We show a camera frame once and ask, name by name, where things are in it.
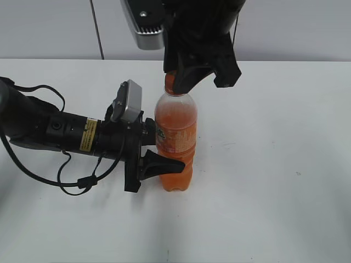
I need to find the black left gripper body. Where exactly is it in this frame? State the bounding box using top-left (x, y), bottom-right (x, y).
top-left (94, 112), bottom-right (155, 192)

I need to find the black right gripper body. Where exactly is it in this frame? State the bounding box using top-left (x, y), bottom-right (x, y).
top-left (163, 1), bottom-right (242, 88)

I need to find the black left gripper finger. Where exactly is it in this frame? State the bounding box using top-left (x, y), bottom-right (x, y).
top-left (140, 150), bottom-right (185, 181)
top-left (144, 118), bottom-right (156, 137)

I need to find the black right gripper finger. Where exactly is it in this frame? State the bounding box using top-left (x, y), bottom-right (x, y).
top-left (173, 52), bottom-right (213, 95)

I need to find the orange bottle cap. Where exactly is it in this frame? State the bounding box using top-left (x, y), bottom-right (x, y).
top-left (165, 71), bottom-right (183, 96)

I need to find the orange soda bottle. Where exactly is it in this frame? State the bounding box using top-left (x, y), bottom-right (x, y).
top-left (154, 70), bottom-right (198, 192)

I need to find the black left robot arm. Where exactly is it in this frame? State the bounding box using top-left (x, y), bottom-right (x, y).
top-left (1, 77), bottom-right (185, 193)

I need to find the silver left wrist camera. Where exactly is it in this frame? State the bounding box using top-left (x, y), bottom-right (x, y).
top-left (110, 79), bottom-right (142, 123)

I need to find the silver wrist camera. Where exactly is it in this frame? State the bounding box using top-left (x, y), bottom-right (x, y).
top-left (121, 0), bottom-right (172, 50)
top-left (110, 79), bottom-right (142, 123)

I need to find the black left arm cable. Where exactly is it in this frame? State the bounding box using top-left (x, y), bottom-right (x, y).
top-left (0, 84), bottom-right (124, 196)

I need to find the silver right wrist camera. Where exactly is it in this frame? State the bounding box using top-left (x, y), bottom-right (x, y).
top-left (121, 0), bottom-right (172, 50)

